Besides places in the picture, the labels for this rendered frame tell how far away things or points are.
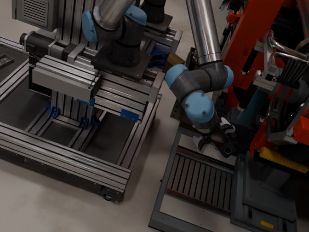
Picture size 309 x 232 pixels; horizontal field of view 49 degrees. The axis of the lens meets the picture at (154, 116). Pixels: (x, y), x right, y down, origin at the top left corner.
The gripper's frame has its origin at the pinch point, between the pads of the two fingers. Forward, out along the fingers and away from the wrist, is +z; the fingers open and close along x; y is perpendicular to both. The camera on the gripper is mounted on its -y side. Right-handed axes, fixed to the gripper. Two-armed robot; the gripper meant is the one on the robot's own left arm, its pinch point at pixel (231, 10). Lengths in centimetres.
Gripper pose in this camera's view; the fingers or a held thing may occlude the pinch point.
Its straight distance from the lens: 234.3
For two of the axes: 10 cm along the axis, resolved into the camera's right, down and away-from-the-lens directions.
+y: -2.4, 9.2, -3.1
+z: -0.3, 3.1, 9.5
